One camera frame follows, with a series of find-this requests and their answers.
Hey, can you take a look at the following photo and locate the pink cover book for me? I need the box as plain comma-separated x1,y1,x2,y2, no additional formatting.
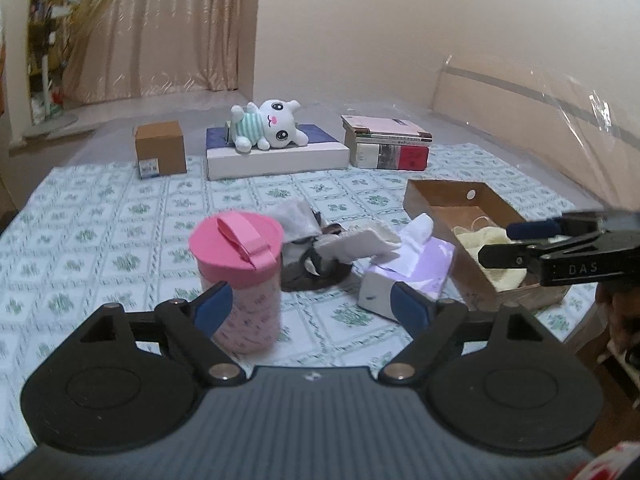
341,115,433,142

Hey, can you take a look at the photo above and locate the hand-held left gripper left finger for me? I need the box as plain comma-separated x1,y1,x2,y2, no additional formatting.
92,280,246,386

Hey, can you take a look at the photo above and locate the thin dark-edged book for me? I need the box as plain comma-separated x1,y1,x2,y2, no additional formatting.
345,130,432,147

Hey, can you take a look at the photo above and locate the beige curtain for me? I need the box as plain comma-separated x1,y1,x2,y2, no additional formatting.
62,0,263,107

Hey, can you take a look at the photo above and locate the pink lidded wipes canister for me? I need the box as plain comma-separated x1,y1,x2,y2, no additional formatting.
188,211,286,356

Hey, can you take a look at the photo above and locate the flat blue white box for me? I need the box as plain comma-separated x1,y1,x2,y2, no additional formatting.
205,124,350,181

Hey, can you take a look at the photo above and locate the white plush cat toy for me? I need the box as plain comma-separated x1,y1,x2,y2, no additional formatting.
229,99,309,153

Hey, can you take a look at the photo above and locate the person's right hand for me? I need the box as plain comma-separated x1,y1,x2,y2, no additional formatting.
596,282,640,357

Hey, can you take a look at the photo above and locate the small closed cardboard box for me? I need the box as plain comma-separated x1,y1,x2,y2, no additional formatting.
133,121,187,180

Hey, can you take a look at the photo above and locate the grey cloth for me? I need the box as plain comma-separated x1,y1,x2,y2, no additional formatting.
272,199,324,244

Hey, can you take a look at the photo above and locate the brown cardboard box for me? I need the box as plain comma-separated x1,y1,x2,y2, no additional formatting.
403,178,571,311

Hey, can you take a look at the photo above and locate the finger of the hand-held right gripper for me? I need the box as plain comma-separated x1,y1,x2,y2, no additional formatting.
477,230,608,271
505,209,640,241

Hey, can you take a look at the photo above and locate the purple tissue box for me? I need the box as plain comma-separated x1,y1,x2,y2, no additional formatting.
357,213,457,323

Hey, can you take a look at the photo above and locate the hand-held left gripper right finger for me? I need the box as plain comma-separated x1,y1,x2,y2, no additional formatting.
377,280,538,386

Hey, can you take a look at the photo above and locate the pale yellow cloth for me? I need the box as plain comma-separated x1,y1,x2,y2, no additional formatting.
452,225,528,291

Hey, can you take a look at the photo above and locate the red white patterned cloth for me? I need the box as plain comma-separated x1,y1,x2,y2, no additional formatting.
587,439,640,480

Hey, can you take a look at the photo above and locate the green patterned bed sheet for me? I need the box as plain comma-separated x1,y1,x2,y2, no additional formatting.
0,142,606,391

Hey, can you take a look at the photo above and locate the cluttered shelf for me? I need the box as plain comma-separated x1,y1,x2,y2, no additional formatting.
26,0,71,111

